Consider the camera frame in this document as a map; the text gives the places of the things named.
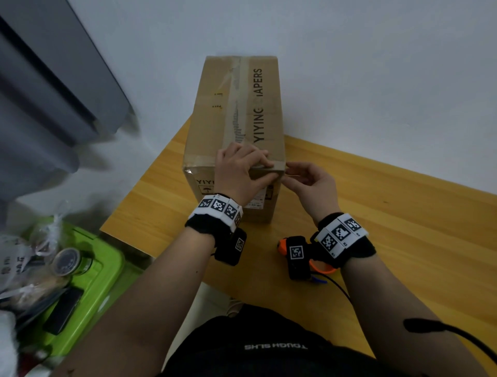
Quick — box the person's left hand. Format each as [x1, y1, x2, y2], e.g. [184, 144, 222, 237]
[213, 141, 286, 207]

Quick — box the person's right hand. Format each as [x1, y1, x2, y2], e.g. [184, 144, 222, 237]
[281, 161, 342, 226]

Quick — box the brown taped cardboard box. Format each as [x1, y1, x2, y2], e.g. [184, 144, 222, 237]
[182, 55, 287, 224]

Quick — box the person's left forearm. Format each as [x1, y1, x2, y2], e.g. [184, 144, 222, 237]
[50, 226, 216, 377]

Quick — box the person's right forearm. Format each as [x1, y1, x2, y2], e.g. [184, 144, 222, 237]
[339, 249, 491, 377]

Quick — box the black wristband with marker tags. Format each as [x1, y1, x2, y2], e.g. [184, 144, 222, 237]
[185, 193, 244, 236]
[310, 212, 377, 269]

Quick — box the orange utility knife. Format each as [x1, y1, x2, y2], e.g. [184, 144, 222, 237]
[277, 238, 337, 276]

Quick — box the person's black clothing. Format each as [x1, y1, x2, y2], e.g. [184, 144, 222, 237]
[158, 304, 412, 377]

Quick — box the green plastic bin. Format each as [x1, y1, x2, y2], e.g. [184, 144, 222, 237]
[19, 221, 126, 360]

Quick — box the grey curtain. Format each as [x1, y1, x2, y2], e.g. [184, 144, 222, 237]
[0, 0, 135, 203]

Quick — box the black phone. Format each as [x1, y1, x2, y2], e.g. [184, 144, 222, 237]
[42, 287, 85, 336]

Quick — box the clear printed plastic bag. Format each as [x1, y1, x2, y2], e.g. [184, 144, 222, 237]
[0, 212, 72, 313]

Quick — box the white cloth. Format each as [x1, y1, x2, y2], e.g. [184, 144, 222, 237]
[0, 310, 20, 377]

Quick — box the black wrist camera with tag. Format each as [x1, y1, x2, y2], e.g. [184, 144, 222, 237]
[286, 235, 312, 281]
[214, 227, 248, 267]

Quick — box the black cable with thick plug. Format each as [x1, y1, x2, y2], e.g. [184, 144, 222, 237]
[403, 318, 497, 365]

